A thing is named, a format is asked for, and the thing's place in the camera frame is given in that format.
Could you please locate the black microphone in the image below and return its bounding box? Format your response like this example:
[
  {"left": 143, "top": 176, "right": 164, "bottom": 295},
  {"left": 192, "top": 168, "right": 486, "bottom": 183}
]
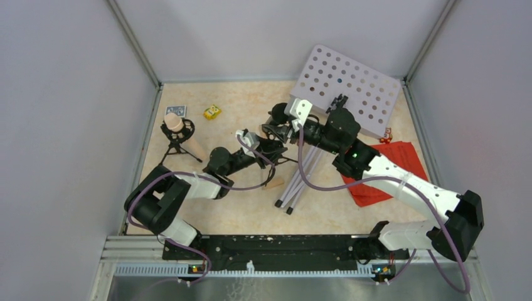
[{"left": 267, "top": 102, "right": 289, "bottom": 126}]

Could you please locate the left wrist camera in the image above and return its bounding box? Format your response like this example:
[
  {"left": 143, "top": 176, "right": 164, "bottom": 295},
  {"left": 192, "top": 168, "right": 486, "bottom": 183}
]
[{"left": 235, "top": 130, "right": 260, "bottom": 157}]

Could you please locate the blue playing card box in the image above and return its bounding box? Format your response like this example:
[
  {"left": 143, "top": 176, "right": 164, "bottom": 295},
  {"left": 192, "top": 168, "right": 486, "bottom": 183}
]
[{"left": 165, "top": 105, "right": 187, "bottom": 118}]

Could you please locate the red sheet music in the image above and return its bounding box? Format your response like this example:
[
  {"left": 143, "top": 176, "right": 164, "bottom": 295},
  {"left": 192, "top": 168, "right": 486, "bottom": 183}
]
[{"left": 341, "top": 141, "right": 429, "bottom": 208}]

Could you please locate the lying wooden block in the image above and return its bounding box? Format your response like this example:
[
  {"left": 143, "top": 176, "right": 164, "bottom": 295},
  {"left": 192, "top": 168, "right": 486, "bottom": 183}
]
[{"left": 262, "top": 177, "right": 285, "bottom": 190}]

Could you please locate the small black tripod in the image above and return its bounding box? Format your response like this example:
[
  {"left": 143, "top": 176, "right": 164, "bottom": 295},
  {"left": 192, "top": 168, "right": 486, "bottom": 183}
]
[{"left": 260, "top": 124, "right": 298, "bottom": 165}]

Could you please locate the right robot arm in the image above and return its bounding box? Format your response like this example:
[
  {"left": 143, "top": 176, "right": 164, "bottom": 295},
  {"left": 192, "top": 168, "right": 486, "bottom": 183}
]
[{"left": 262, "top": 103, "right": 484, "bottom": 262}]

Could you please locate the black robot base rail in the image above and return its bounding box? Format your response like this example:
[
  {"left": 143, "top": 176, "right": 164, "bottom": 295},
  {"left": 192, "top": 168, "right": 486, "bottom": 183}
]
[{"left": 162, "top": 235, "right": 410, "bottom": 272}]

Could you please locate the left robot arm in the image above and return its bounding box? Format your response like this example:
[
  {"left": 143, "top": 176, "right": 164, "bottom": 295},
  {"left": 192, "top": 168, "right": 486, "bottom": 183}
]
[{"left": 124, "top": 138, "right": 287, "bottom": 259}]

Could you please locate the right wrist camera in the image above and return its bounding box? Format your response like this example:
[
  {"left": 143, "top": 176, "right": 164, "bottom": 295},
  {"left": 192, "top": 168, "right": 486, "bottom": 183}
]
[{"left": 284, "top": 98, "right": 313, "bottom": 132}]

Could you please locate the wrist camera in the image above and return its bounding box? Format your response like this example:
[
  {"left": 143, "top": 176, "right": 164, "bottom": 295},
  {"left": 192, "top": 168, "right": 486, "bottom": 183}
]
[
  {"left": 235, "top": 130, "right": 260, "bottom": 157},
  {"left": 284, "top": 98, "right": 313, "bottom": 132}
]

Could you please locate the silver music stand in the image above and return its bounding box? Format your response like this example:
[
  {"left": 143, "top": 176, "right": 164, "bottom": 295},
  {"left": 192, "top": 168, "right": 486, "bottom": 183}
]
[{"left": 274, "top": 44, "right": 402, "bottom": 216}]

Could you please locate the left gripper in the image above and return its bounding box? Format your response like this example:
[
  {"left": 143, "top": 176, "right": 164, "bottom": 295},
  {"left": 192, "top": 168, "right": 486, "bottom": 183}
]
[{"left": 223, "top": 135, "right": 286, "bottom": 176}]

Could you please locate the toy microphone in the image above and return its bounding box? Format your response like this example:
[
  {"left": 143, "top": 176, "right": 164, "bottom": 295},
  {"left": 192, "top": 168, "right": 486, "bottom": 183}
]
[{"left": 159, "top": 112, "right": 208, "bottom": 165}]

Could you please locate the yellow toy block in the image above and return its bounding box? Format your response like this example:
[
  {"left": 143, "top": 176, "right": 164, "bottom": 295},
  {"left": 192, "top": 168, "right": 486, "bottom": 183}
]
[{"left": 203, "top": 104, "right": 222, "bottom": 120}]

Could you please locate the red owl toy block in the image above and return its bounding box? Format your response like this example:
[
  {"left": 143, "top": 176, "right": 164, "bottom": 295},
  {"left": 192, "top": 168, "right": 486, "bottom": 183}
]
[{"left": 379, "top": 127, "right": 393, "bottom": 144}]

